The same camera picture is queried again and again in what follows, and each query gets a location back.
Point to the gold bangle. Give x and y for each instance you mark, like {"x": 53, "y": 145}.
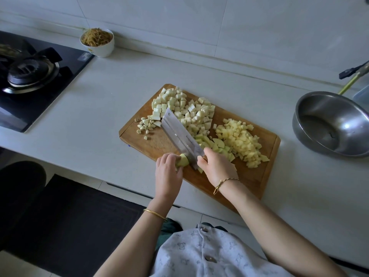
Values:
{"x": 154, "y": 214}

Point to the white bowl of noodles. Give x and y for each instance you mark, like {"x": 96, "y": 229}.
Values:
{"x": 97, "y": 42}

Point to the black floor mat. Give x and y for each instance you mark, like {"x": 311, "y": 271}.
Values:
{"x": 72, "y": 228}

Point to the deep stainless steel bowl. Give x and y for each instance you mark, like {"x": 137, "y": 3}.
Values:
{"x": 343, "y": 121}

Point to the green cucumber half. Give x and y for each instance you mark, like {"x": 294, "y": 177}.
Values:
{"x": 183, "y": 161}

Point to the person's right forearm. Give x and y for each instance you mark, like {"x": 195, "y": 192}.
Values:
{"x": 282, "y": 233}

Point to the white patterned garment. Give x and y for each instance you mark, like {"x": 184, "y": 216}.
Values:
{"x": 219, "y": 256}

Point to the person's left forearm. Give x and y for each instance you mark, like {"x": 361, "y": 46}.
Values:
{"x": 131, "y": 245}

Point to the peeled yellow potato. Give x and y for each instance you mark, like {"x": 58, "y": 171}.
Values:
{"x": 242, "y": 140}

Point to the pile of garlic cloves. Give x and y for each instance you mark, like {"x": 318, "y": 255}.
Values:
{"x": 144, "y": 127}

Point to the pile of white diced vegetable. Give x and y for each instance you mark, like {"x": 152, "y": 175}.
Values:
{"x": 200, "y": 112}

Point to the person's left hand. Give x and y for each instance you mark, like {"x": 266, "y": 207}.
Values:
{"x": 168, "y": 179}

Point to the dark green trousers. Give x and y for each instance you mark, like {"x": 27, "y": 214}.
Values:
{"x": 168, "y": 229}

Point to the black gas stove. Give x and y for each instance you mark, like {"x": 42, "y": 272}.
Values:
{"x": 34, "y": 92}

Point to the light blue plastic board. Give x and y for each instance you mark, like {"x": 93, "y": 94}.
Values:
{"x": 363, "y": 96}

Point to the wooden cutting board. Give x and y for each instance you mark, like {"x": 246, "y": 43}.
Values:
{"x": 151, "y": 146}

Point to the person's right hand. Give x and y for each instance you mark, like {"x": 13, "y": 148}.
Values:
{"x": 218, "y": 167}

